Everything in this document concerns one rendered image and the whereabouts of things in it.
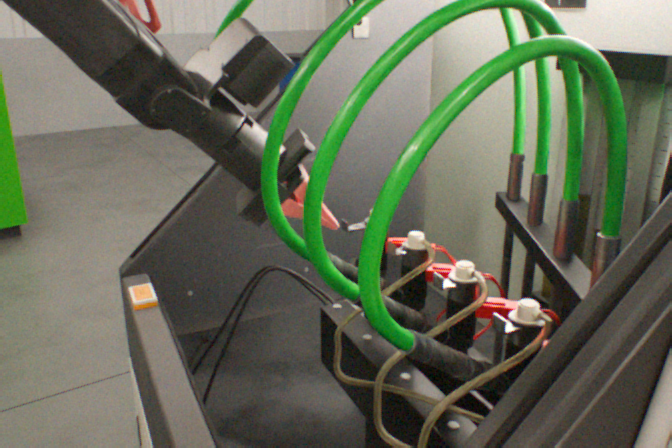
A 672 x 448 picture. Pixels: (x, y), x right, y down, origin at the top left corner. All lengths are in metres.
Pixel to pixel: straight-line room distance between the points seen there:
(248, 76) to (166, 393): 0.34
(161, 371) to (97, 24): 0.39
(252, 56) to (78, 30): 0.16
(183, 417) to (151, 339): 0.16
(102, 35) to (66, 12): 0.03
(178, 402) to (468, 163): 0.58
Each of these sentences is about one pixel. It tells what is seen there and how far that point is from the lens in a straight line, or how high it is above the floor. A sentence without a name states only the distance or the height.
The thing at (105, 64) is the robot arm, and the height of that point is 1.29.
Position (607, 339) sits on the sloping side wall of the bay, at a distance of 0.38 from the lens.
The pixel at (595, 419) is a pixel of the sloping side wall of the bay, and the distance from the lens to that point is 0.40.
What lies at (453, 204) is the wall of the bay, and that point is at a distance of 1.02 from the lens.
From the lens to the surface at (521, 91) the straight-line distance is 0.74.
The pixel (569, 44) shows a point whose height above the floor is 1.31.
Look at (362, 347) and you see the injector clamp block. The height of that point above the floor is 0.98.
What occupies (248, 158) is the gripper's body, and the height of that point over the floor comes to 1.19.
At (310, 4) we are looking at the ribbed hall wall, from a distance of 7.99.
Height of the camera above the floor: 1.34
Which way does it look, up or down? 18 degrees down
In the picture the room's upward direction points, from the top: straight up
